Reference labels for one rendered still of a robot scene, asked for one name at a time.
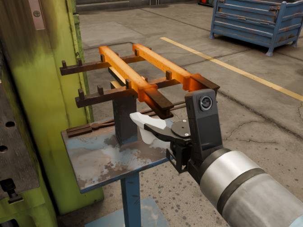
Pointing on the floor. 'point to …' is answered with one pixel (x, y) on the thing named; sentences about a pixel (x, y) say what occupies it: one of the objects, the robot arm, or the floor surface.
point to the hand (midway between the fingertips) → (161, 102)
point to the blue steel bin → (259, 21)
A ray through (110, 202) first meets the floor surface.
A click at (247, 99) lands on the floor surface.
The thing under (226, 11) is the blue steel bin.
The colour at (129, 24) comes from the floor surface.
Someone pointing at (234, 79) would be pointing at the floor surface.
